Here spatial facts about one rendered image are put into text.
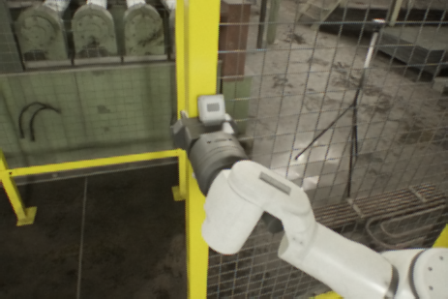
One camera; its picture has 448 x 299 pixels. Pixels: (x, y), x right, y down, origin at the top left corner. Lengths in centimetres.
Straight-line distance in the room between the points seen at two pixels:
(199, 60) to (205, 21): 6
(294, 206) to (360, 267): 11
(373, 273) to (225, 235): 19
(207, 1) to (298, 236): 36
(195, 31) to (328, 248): 37
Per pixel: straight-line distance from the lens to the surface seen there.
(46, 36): 237
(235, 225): 42
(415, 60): 594
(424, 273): 45
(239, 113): 274
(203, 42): 53
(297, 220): 40
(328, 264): 43
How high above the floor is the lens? 174
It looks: 33 degrees down
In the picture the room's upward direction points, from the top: 4 degrees clockwise
